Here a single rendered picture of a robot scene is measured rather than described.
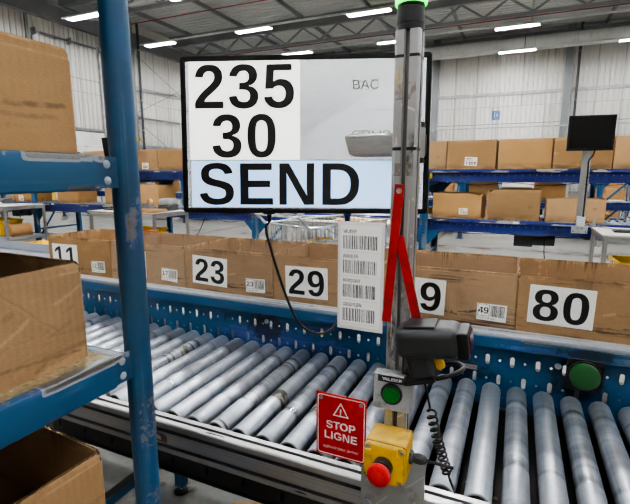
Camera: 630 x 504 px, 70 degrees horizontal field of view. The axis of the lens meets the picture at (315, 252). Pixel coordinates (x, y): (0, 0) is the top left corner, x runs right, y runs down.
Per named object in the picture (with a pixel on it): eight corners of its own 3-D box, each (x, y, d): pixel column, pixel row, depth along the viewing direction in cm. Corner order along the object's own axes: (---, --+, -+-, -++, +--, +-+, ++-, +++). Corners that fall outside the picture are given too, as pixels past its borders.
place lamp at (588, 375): (568, 388, 116) (571, 363, 115) (567, 386, 117) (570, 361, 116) (599, 393, 113) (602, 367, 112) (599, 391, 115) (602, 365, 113)
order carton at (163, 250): (112, 279, 190) (109, 240, 188) (161, 266, 217) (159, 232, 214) (185, 289, 174) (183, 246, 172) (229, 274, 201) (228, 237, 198)
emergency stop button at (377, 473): (364, 486, 73) (365, 464, 73) (372, 470, 77) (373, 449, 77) (388, 493, 72) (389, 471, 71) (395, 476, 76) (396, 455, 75)
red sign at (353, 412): (316, 451, 88) (316, 391, 85) (317, 449, 88) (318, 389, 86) (396, 474, 81) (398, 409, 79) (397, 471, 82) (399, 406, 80)
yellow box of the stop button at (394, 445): (359, 484, 76) (360, 445, 75) (374, 455, 84) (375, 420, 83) (447, 509, 70) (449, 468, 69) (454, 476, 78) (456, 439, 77)
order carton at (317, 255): (272, 300, 159) (271, 254, 156) (307, 282, 185) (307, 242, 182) (379, 315, 143) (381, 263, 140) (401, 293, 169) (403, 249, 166)
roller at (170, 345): (75, 407, 123) (66, 392, 124) (197, 343, 170) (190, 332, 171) (84, 400, 121) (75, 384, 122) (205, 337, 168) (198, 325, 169)
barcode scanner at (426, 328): (474, 394, 68) (468, 328, 67) (397, 389, 73) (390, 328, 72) (477, 377, 74) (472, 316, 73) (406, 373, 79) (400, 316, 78)
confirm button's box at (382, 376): (371, 408, 79) (372, 372, 78) (376, 400, 82) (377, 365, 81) (410, 417, 76) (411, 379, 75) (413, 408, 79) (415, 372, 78)
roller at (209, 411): (198, 440, 106) (182, 436, 108) (296, 358, 153) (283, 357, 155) (196, 420, 105) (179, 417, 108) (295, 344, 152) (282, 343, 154)
